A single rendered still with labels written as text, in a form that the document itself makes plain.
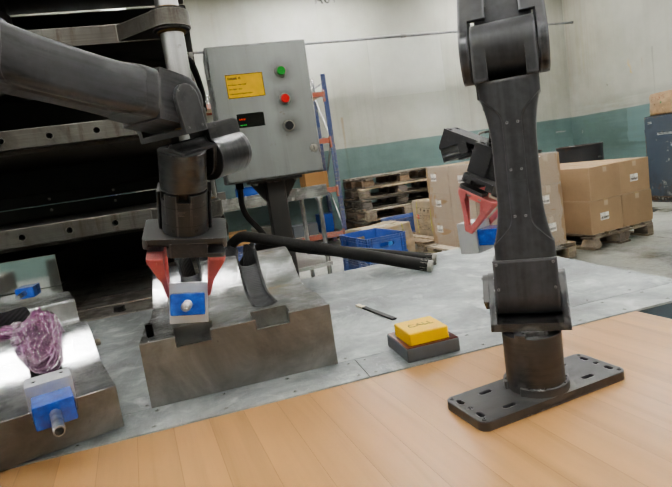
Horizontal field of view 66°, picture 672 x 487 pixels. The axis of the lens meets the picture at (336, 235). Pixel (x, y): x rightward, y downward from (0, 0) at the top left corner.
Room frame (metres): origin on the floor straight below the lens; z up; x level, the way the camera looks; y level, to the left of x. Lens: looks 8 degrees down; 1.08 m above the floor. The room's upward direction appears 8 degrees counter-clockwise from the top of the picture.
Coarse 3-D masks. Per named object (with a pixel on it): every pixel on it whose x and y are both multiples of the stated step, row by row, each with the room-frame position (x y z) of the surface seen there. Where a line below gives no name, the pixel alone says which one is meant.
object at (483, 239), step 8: (488, 224) 0.90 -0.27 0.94; (464, 232) 0.89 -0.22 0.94; (480, 232) 0.87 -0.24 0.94; (488, 232) 0.86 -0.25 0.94; (464, 240) 0.89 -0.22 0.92; (472, 240) 0.88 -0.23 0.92; (480, 240) 0.87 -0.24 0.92; (488, 240) 0.86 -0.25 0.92; (464, 248) 0.89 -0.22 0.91; (472, 248) 0.88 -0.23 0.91; (480, 248) 0.87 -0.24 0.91; (488, 248) 0.89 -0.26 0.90
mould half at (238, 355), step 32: (288, 256) 1.00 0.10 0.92; (160, 288) 0.92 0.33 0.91; (224, 288) 0.92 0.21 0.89; (288, 288) 0.89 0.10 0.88; (160, 320) 0.79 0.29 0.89; (224, 320) 0.72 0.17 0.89; (320, 320) 0.72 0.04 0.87; (160, 352) 0.67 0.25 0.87; (192, 352) 0.68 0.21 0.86; (224, 352) 0.69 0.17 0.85; (256, 352) 0.70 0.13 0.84; (288, 352) 0.71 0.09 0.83; (320, 352) 0.72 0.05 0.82; (160, 384) 0.67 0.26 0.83; (192, 384) 0.68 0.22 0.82; (224, 384) 0.69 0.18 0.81
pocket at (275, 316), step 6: (282, 306) 0.75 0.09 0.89; (252, 312) 0.74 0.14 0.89; (258, 312) 0.75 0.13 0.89; (264, 312) 0.75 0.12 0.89; (270, 312) 0.75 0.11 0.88; (276, 312) 0.75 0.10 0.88; (282, 312) 0.75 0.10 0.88; (252, 318) 0.74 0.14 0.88; (258, 318) 0.75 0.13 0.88; (264, 318) 0.75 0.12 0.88; (270, 318) 0.75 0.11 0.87; (276, 318) 0.75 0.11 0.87; (282, 318) 0.75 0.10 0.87; (288, 318) 0.75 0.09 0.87; (258, 324) 0.75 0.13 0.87; (264, 324) 0.75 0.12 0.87; (270, 324) 0.75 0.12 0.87; (276, 324) 0.71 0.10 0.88
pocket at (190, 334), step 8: (176, 328) 0.72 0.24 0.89; (184, 328) 0.72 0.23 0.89; (192, 328) 0.72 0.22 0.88; (200, 328) 0.73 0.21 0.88; (208, 328) 0.73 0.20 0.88; (176, 336) 0.72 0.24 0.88; (184, 336) 0.72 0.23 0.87; (192, 336) 0.72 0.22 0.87; (200, 336) 0.73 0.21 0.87; (208, 336) 0.73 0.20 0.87; (176, 344) 0.71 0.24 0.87; (184, 344) 0.68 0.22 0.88
